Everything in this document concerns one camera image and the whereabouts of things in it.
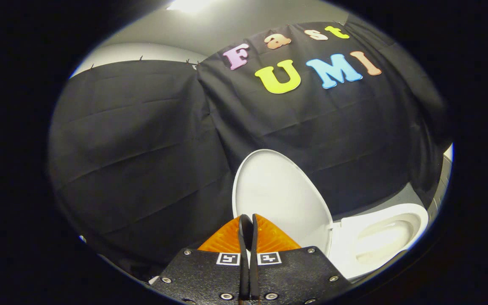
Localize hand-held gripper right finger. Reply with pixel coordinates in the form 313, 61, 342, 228
249, 213, 350, 304

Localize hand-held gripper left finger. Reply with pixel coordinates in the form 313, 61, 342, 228
150, 214, 250, 304

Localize white toilet lid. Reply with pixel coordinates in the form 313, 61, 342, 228
232, 149, 334, 258

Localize white toilet with tank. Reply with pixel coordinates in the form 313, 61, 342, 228
328, 203, 430, 281

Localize black backdrop cloth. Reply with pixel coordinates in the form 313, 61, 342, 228
48, 20, 453, 281

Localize large ceiling light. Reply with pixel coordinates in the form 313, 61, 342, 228
166, 0, 216, 13

